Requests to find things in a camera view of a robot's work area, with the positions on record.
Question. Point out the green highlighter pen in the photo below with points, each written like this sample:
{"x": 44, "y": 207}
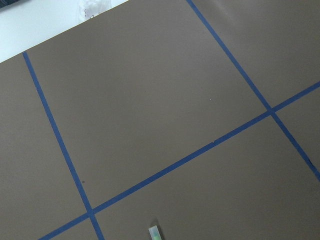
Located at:
{"x": 154, "y": 233}

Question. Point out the crumpled clear plastic wrap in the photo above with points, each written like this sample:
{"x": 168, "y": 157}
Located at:
{"x": 88, "y": 9}

